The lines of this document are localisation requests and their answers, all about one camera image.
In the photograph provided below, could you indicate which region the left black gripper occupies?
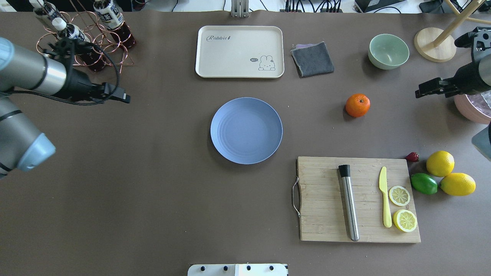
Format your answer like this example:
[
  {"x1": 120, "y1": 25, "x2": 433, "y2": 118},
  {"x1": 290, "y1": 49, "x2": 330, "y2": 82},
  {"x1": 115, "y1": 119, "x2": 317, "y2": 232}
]
[{"x1": 65, "y1": 67, "x2": 130, "y2": 104}]

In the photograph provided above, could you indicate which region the whole lemon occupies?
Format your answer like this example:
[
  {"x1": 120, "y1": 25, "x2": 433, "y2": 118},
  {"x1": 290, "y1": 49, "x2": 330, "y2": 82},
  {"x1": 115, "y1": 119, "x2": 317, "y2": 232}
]
[
  {"x1": 426, "y1": 151, "x2": 455, "y2": 177},
  {"x1": 440, "y1": 173, "x2": 476, "y2": 196}
]

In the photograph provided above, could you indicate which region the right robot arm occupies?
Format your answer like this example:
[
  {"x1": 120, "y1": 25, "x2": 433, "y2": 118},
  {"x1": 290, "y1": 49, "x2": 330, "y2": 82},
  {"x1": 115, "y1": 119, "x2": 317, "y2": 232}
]
[{"x1": 415, "y1": 61, "x2": 491, "y2": 160}]

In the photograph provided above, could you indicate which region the copper wire bottle rack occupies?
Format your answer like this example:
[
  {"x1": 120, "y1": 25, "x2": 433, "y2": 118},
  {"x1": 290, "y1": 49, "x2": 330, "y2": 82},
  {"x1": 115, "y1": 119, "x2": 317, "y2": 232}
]
[{"x1": 44, "y1": 0, "x2": 129, "y2": 72}]

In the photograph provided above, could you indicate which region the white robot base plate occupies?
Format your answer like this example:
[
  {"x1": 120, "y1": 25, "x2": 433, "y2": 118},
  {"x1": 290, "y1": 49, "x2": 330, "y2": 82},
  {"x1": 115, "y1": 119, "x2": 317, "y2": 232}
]
[{"x1": 187, "y1": 263, "x2": 289, "y2": 276}]

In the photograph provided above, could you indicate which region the tea bottle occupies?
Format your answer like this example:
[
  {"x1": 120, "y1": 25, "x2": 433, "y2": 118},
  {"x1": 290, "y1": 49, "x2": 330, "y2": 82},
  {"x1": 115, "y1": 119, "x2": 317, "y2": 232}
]
[
  {"x1": 29, "y1": 0, "x2": 65, "y2": 31},
  {"x1": 51, "y1": 17, "x2": 105, "y2": 72},
  {"x1": 93, "y1": 0, "x2": 136, "y2": 49}
]

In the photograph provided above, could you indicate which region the mint green bowl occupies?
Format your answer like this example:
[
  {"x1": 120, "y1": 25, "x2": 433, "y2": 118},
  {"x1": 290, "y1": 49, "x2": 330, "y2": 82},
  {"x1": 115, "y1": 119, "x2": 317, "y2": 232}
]
[{"x1": 368, "y1": 34, "x2": 410, "y2": 70}]

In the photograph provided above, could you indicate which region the blue round plate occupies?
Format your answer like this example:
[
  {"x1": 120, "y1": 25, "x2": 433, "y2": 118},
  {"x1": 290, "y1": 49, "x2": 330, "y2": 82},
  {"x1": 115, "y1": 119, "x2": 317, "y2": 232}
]
[{"x1": 210, "y1": 97, "x2": 283, "y2": 165}]

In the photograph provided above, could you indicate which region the pink bowl of ice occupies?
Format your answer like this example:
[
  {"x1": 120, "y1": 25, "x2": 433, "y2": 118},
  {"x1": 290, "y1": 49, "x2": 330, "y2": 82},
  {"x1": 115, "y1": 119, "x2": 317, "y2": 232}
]
[{"x1": 454, "y1": 91, "x2": 491, "y2": 125}]

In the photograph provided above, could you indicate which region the yellow plastic knife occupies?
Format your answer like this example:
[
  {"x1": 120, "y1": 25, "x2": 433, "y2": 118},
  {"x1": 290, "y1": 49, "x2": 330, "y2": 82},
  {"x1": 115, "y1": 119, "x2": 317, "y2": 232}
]
[{"x1": 379, "y1": 166, "x2": 392, "y2": 228}]

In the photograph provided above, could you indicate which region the green lime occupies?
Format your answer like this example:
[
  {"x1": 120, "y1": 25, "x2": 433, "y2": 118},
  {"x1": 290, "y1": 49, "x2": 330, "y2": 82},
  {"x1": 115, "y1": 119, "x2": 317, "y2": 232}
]
[{"x1": 410, "y1": 173, "x2": 438, "y2": 195}]

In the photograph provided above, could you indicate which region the red strawberry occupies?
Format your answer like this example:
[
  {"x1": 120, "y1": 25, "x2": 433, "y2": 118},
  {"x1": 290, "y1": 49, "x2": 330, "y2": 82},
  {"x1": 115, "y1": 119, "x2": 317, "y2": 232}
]
[{"x1": 405, "y1": 152, "x2": 419, "y2": 163}]

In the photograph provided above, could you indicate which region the upper whole lemon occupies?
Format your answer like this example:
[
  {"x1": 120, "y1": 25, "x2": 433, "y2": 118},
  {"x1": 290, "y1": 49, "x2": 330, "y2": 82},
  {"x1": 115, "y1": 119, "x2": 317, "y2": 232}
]
[{"x1": 426, "y1": 151, "x2": 455, "y2": 177}]

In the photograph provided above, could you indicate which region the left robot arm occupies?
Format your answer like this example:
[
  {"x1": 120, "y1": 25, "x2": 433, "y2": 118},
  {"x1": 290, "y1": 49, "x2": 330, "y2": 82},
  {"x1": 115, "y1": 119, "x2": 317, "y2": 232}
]
[{"x1": 0, "y1": 37, "x2": 130, "y2": 178}]

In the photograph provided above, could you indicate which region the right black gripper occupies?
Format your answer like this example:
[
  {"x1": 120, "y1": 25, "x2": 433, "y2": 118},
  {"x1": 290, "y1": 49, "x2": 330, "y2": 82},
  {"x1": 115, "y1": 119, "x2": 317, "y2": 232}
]
[{"x1": 415, "y1": 63, "x2": 484, "y2": 99}]

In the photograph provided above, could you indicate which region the aluminium frame post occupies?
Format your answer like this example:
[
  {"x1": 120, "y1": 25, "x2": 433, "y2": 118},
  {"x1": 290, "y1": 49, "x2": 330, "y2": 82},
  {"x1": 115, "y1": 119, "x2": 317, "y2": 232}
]
[{"x1": 231, "y1": 0, "x2": 249, "y2": 18}]

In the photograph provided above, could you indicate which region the wooden cutting board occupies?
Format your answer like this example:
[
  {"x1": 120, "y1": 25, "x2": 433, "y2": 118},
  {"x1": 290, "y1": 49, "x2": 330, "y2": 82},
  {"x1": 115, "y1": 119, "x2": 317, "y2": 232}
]
[{"x1": 297, "y1": 156, "x2": 421, "y2": 243}]

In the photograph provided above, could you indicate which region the cream rabbit tray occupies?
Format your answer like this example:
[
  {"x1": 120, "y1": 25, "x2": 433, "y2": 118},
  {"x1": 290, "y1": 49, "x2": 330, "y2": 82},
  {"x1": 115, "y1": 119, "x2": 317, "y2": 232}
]
[{"x1": 195, "y1": 26, "x2": 285, "y2": 78}]

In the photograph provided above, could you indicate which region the steel muddler black tip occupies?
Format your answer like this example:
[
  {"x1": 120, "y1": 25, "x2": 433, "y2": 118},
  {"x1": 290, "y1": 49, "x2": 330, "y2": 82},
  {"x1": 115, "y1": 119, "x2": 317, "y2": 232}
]
[{"x1": 338, "y1": 164, "x2": 360, "y2": 242}]

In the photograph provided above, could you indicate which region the lemon slice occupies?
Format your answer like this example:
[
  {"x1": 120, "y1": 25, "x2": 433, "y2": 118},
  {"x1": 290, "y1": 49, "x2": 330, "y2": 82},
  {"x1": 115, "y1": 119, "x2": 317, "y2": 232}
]
[
  {"x1": 393, "y1": 210, "x2": 418, "y2": 233},
  {"x1": 388, "y1": 186, "x2": 411, "y2": 207}
]

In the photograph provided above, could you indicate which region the grey folded cloth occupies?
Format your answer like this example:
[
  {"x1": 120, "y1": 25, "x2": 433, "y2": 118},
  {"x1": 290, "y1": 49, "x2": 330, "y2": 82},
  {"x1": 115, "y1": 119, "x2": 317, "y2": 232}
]
[{"x1": 290, "y1": 41, "x2": 334, "y2": 77}]

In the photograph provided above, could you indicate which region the orange fruit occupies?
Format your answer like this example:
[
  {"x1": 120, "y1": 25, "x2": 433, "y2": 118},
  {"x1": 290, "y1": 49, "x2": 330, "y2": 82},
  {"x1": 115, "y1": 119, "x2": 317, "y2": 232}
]
[{"x1": 345, "y1": 93, "x2": 371, "y2": 118}]

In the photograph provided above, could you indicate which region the right rear tea bottle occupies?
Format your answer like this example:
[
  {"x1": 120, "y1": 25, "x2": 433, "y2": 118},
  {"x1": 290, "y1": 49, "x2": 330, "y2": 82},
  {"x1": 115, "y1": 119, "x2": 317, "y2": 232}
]
[{"x1": 93, "y1": 0, "x2": 136, "y2": 49}]

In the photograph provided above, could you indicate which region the wooden stand with round base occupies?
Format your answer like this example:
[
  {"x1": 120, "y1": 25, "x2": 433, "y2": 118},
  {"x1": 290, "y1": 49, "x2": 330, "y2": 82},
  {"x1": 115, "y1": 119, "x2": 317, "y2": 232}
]
[{"x1": 414, "y1": 0, "x2": 491, "y2": 62}]

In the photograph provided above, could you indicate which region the lower lemon slice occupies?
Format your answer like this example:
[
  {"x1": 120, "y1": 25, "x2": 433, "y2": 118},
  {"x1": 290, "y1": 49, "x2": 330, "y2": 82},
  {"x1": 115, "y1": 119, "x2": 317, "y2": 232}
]
[{"x1": 393, "y1": 210, "x2": 418, "y2": 233}]

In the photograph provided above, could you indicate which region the lower whole lemon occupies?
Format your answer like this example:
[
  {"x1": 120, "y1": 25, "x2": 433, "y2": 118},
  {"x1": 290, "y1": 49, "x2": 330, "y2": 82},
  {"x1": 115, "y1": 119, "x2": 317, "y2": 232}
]
[{"x1": 440, "y1": 173, "x2": 476, "y2": 196}]

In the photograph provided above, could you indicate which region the left rear tea bottle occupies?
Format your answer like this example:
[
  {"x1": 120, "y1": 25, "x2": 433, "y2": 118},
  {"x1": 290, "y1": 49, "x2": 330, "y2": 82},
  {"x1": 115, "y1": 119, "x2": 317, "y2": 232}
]
[{"x1": 29, "y1": 0, "x2": 65, "y2": 31}]

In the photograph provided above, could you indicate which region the front tea bottle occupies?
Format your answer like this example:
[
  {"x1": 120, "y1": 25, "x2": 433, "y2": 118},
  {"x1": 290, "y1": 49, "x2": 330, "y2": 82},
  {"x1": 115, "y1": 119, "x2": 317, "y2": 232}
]
[{"x1": 51, "y1": 17, "x2": 105, "y2": 72}]

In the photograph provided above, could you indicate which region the upper lemon slice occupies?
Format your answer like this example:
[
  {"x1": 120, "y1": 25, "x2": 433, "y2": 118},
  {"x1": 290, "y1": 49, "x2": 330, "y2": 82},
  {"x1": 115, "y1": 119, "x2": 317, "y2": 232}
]
[{"x1": 388, "y1": 186, "x2": 411, "y2": 207}]

